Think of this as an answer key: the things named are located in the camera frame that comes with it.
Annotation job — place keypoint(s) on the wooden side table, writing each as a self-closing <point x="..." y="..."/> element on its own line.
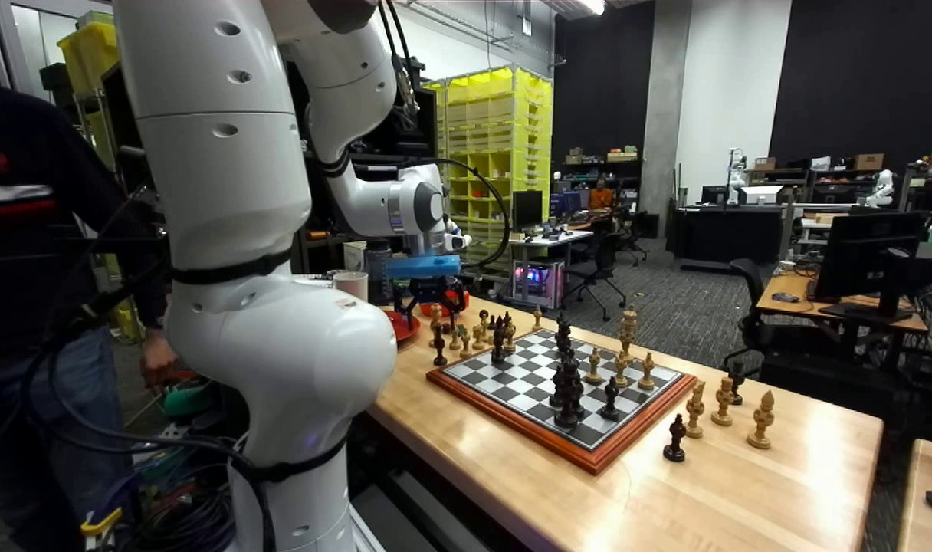
<point x="928" y="511"/>

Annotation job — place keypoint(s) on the black office chair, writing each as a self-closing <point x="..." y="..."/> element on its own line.
<point x="759" y="327"/>

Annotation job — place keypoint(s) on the red bowl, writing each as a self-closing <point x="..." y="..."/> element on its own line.
<point x="430" y="306"/>

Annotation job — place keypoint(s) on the red plate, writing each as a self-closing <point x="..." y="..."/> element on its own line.
<point x="406" y="328"/>

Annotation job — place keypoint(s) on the purple lit computer case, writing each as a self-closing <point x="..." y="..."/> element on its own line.
<point x="535" y="282"/>

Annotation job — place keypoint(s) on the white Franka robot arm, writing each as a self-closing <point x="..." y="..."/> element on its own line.
<point x="241" y="255"/>

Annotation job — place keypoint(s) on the chess board with red frame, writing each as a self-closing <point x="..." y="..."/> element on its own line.
<point x="546" y="402"/>

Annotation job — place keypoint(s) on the green object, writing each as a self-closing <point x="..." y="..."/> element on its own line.
<point x="195" y="398"/>

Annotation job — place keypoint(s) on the yellow bin rack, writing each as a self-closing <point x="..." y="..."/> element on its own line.
<point x="498" y="141"/>

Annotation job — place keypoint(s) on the white cup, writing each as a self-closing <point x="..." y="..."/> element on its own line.
<point x="354" y="282"/>

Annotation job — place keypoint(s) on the yellow tool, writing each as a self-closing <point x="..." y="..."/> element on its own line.
<point x="101" y="525"/>

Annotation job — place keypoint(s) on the tall tan chess piece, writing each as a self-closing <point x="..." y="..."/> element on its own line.
<point x="626" y="332"/>

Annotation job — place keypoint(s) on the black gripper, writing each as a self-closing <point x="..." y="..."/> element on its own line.
<point x="426" y="285"/>

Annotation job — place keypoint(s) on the black computer monitor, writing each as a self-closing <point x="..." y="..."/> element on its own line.
<point x="867" y="255"/>

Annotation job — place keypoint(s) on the black chess piece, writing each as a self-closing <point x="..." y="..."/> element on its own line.
<point x="610" y="398"/>
<point x="439" y="346"/>
<point x="571" y="402"/>
<point x="558" y="385"/>
<point x="734" y="382"/>
<point x="498" y="345"/>
<point x="676" y="440"/>
<point x="562" y="339"/>

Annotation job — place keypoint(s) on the wooden office desk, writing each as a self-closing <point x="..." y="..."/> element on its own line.
<point x="792" y="296"/>

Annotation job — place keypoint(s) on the person in dark jacket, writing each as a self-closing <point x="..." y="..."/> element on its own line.
<point x="38" y="265"/>

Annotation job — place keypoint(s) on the black swivel chair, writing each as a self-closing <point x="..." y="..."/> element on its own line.
<point x="599" y="261"/>

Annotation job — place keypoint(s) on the black counter cabinet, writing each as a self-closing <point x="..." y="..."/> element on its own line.
<point x="729" y="234"/>

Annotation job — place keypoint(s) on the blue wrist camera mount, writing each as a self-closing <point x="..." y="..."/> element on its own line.
<point x="418" y="265"/>

